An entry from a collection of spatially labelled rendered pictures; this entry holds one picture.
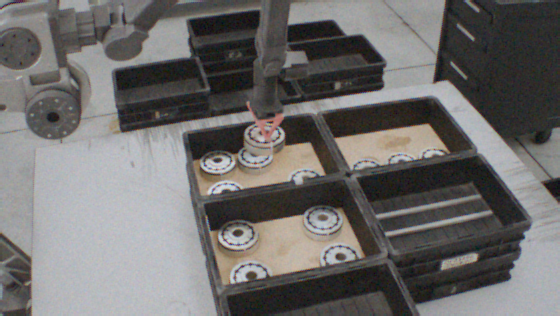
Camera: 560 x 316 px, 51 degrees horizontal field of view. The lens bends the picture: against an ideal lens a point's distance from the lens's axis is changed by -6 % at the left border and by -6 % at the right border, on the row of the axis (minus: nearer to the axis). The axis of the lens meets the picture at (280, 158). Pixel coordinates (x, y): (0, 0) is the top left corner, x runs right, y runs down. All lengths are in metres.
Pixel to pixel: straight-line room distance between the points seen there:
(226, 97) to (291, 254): 1.50
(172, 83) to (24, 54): 1.70
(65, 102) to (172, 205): 0.53
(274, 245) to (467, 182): 0.60
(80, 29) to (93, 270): 0.78
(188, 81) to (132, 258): 1.29
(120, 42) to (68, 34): 0.10
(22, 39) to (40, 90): 0.37
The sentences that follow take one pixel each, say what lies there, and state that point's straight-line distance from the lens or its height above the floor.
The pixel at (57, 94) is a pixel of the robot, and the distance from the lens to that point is 1.56.
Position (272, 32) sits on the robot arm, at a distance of 1.33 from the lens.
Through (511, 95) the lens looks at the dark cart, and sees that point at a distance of 3.15.
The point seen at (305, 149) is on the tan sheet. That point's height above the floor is 0.83.
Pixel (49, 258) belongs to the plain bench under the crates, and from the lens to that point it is 1.84.
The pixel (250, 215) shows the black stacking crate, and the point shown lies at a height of 0.86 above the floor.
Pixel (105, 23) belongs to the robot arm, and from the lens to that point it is 1.23.
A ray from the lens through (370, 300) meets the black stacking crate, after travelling 1.49.
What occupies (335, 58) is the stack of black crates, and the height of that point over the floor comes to 0.49.
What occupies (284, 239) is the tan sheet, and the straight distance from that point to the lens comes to 1.60.
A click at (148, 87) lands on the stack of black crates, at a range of 2.87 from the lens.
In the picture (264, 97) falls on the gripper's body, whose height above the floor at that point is 1.17.
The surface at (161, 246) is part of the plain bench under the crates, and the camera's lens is 1.79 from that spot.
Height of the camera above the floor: 1.99
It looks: 39 degrees down
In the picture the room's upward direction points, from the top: straight up
